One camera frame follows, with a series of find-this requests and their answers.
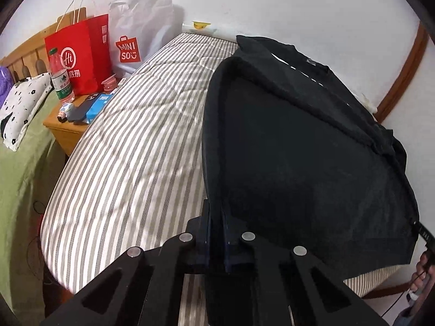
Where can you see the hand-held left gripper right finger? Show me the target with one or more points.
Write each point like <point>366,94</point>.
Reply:
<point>230,244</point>

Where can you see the floral white pillow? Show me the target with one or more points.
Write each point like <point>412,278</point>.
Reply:
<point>23,105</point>

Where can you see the white Miniso plastic bag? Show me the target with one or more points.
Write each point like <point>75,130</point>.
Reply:
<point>142,23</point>

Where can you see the red paper bag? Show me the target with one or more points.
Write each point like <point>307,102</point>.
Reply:
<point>85,51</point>

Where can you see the striped mattress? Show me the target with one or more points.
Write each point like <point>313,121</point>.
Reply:
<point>136,142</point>

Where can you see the blue tissue pack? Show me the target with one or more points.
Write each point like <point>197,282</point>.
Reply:
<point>98,107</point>

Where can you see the clear water bottle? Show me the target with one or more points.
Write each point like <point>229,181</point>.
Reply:
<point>61,78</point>

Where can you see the person's right hand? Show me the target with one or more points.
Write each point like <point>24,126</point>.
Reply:
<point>420,273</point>

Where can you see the black garment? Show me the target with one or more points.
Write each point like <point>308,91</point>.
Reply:
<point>289,159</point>

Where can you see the wooden nightstand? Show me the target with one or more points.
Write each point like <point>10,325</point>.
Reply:
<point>63,130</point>

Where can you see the wooden headboard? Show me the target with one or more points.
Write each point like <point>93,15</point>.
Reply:
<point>30,54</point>

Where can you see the dark smartphone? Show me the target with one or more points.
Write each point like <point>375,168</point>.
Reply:
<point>81,108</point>

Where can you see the wooden door frame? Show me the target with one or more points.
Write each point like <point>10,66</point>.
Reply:
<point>407,71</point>

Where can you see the green bed sheet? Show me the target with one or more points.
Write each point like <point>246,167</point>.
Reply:
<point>20,193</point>

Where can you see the small figurine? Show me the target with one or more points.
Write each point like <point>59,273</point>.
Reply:
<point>64,112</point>

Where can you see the purple cloth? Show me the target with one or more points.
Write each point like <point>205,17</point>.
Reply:
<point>4,85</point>

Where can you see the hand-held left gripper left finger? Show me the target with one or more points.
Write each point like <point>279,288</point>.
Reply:
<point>205,234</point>

